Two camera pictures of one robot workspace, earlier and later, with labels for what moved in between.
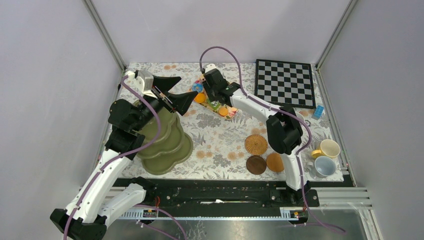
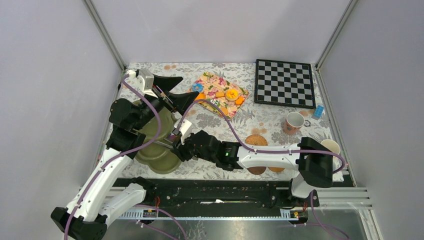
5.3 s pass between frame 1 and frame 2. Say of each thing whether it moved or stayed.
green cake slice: stayed
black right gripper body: moved
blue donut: stayed
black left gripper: stayed
